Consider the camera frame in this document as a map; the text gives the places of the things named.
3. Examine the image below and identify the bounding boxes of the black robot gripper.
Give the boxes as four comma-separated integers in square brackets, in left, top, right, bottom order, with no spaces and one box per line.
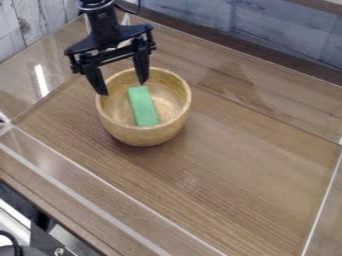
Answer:
[64,0,155,96]

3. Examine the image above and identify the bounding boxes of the round wooden bowl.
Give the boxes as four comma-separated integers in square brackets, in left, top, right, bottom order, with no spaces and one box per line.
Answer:
[95,67,192,146]

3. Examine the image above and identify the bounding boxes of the green rectangular block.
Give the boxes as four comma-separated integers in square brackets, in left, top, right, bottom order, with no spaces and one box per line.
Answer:
[128,85,160,127]

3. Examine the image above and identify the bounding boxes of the clear acrylic corner bracket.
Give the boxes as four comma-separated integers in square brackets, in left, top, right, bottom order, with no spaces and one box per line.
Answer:
[116,13,131,49]

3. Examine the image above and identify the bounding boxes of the black cable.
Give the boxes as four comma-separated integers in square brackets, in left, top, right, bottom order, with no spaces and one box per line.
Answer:
[0,230,24,256]

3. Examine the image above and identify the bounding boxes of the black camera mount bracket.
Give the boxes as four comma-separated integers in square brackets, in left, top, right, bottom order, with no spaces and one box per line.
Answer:
[29,223,77,256]

